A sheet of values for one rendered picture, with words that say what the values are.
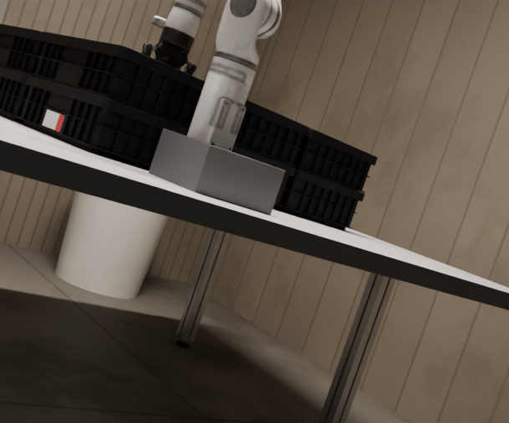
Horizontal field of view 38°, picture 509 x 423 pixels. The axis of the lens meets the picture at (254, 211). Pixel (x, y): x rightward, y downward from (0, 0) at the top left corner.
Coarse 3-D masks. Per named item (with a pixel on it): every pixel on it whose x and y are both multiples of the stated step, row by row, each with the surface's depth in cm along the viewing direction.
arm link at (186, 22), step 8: (176, 8) 169; (184, 8) 169; (168, 16) 171; (176, 16) 169; (184, 16) 169; (192, 16) 169; (160, 24) 174; (168, 24) 170; (176, 24) 169; (184, 24) 169; (192, 24) 170; (184, 32) 169; (192, 32) 170
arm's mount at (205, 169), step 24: (168, 144) 151; (192, 144) 144; (168, 168) 148; (192, 168) 142; (216, 168) 141; (240, 168) 144; (264, 168) 147; (216, 192) 142; (240, 192) 145; (264, 192) 148
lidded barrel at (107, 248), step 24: (72, 216) 360; (96, 216) 350; (120, 216) 349; (144, 216) 354; (72, 240) 356; (96, 240) 351; (120, 240) 352; (144, 240) 358; (72, 264) 355; (96, 264) 352; (120, 264) 354; (144, 264) 365; (96, 288) 353; (120, 288) 358
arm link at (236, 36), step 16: (240, 0) 147; (256, 0) 146; (272, 0) 149; (224, 16) 150; (240, 16) 147; (256, 16) 146; (272, 16) 150; (224, 32) 149; (240, 32) 147; (256, 32) 147; (224, 48) 148; (240, 48) 147; (256, 48) 149; (256, 64) 150
